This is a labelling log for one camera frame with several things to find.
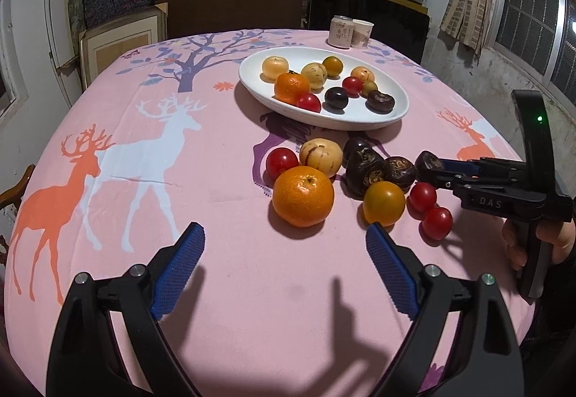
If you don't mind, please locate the wooden chair armrest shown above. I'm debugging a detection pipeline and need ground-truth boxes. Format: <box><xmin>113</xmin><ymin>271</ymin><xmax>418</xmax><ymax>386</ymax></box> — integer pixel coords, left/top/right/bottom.
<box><xmin>0</xmin><ymin>163</ymin><xmax>36</xmax><ymax>263</ymax></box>

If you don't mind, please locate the white paper cup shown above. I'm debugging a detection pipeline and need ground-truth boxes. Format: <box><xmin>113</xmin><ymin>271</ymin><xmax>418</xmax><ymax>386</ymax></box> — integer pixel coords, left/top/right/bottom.
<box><xmin>351</xmin><ymin>19</ymin><xmax>374</xmax><ymax>49</ymax></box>

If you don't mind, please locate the dark wooden chair back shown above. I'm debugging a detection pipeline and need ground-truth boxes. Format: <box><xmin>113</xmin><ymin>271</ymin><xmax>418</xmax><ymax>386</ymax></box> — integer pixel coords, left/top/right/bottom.
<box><xmin>159</xmin><ymin>0</ymin><xmax>303</xmax><ymax>38</ymax></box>

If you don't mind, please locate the small green-yellow fruit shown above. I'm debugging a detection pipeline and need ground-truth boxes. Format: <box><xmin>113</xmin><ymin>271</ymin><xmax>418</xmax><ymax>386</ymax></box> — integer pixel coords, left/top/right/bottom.
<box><xmin>360</xmin><ymin>80</ymin><xmax>378</xmax><ymax>99</ymax></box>

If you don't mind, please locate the pink deer tablecloth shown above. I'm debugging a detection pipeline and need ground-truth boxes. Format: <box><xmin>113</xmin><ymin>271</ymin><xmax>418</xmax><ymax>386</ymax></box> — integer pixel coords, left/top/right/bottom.
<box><xmin>3</xmin><ymin>28</ymin><xmax>537</xmax><ymax>397</ymax></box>

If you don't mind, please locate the barred window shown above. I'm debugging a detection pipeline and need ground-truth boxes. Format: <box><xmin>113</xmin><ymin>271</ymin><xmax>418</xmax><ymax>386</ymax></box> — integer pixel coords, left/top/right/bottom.
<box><xmin>491</xmin><ymin>0</ymin><xmax>575</xmax><ymax>107</ymax></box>

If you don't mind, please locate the small orange-yellow tomato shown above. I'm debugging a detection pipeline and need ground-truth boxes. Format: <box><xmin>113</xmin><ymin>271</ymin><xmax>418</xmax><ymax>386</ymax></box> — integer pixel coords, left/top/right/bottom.
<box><xmin>322</xmin><ymin>56</ymin><xmax>344</xmax><ymax>79</ymax></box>

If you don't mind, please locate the large orange mandarin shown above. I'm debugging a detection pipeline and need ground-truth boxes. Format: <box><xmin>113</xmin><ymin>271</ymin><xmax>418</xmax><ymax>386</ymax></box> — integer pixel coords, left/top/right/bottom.
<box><xmin>271</xmin><ymin>166</ymin><xmax>335</xmax><ymax>228</ymax></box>

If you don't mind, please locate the white oval plate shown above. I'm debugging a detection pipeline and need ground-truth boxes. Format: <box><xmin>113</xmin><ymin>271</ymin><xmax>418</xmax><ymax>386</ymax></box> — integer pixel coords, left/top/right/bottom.
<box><xmin>238</xmin><ymin>46</ymin><xmax>410</xmax><ymax>131</ymax></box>

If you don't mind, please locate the yellow striped pepino melon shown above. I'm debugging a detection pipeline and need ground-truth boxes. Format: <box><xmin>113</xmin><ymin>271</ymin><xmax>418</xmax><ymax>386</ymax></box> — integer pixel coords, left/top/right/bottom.
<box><xmin>301</xmin><ymin>63</ymin><xmax>327</xmax><ymax>90</ymax></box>
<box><xmin>299</xmin><ymin>138</ymin><xmax>343</xmax><ymax>178</ymax></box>

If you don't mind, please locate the right hand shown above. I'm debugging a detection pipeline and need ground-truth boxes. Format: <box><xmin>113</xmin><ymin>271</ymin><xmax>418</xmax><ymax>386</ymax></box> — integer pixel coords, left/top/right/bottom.
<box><xmin>501</xmin><ymin>218</ymin><xmax>576</xmax><ymax>271</ymax></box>

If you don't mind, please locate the pale orange persimmon fruit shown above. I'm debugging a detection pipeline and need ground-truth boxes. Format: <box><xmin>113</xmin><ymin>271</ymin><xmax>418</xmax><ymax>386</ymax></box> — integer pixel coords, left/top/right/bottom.
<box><xmin>351</xmin><ymin>66</ymin><xmax>375</xmax><ymax>82</ymax></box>

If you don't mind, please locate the framed picture board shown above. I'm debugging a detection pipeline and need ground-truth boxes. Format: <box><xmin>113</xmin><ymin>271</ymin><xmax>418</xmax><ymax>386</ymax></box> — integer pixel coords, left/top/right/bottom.
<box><xmin>79</xmin><ymin>2</ymin><xmax>168</xmax><ymax>90</ymax></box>

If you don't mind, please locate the red cherry tomato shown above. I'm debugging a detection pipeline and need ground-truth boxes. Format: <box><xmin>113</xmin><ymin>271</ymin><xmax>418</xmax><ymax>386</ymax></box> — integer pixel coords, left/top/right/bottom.
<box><xmin>342</xmin><ymin>76</ymin><xmax>363</xmax><ymax>98</ymax></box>
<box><xmin>266</xmin><ymin>148</ymin><xmax>299</xmax><ymax>181</ymax></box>
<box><xmin>421</xmin><ymin>207</ymin><xmax>453</xmax><ymax>241</ymax></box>
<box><xmin>408</xmin><ymin>182</ymin><xmax>437</xmax><ymax>214</ymax></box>
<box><xmin>296</xmin><ymin>93</ymin><xmax>322</xmax><ymax>113</ymax></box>

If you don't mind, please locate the black chair back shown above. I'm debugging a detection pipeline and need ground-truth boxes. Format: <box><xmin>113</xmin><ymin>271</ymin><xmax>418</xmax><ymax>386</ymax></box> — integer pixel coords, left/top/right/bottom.
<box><xmin>309</xmin><ymin>0</ymin><xmax>429</xmax><ymax>64</ymax></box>

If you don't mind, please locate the small orange mandarin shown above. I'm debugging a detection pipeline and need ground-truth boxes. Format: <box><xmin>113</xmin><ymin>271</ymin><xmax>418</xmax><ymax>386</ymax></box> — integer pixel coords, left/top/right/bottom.
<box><xmin>273</xmin><ymin>71</ymin><xmax>310</xmax><ymax>105</ymax></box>

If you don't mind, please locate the pale yellow persimmon fruit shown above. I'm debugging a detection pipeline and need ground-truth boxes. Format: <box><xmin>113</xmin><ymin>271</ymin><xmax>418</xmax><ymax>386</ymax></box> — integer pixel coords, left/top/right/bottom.
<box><xmin>262</xmin><ymin>56</ymin><xmax>289</xmax><ymax>82</ymax></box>

